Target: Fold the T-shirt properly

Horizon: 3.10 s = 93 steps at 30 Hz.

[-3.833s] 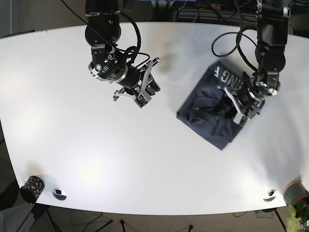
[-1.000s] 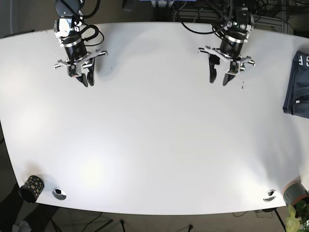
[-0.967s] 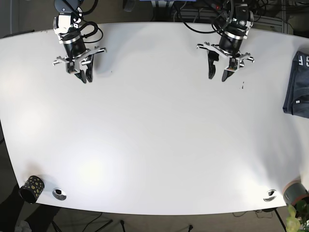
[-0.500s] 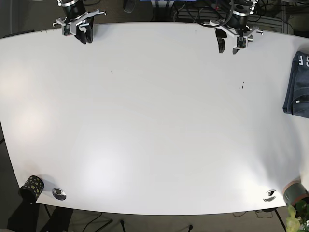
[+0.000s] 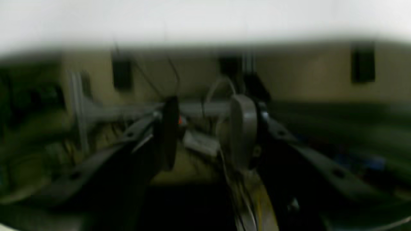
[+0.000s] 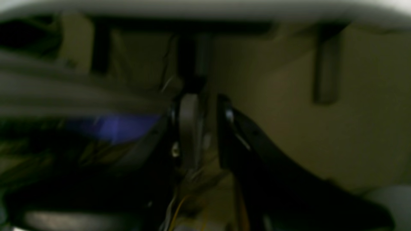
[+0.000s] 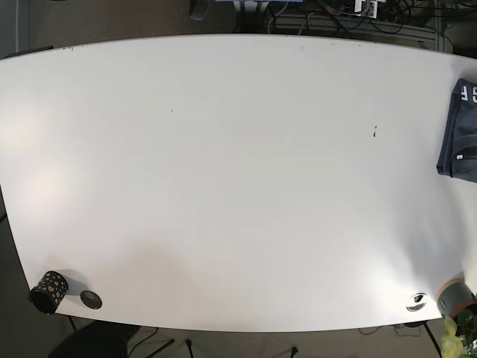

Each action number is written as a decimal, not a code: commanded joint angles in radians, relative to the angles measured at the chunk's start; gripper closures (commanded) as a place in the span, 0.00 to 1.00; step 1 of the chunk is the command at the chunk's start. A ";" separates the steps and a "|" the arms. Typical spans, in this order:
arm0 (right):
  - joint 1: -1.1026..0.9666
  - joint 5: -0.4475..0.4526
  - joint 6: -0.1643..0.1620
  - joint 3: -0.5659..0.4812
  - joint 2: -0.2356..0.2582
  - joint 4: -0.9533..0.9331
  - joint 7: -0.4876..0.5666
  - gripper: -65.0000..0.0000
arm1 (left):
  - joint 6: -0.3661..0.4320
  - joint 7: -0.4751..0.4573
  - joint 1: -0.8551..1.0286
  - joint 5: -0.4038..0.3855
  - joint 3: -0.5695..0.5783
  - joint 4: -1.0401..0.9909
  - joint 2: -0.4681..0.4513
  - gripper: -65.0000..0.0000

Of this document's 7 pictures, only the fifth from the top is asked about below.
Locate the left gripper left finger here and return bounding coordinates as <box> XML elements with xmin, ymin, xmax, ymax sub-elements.
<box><xmin>1</xmin><ymin>97</ymin><xmax>180</xmax><ymax>231</ymax></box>

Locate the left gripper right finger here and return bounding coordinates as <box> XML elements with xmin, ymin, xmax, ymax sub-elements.
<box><xmin>222</xmin><ymin>94</ymin><xmax>410</xmax><ymax>231</ymax></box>

